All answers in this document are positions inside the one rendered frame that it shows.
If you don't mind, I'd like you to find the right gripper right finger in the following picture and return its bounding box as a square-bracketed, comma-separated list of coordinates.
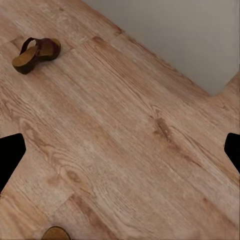
[224, 133, 240, 173]

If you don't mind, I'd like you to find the sandal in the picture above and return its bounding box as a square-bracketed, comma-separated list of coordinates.
[41, 226, 71, 240]
[12, 37, 61, 75]

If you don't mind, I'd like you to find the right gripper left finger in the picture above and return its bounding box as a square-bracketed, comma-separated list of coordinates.
[0, 133, 26, 193]

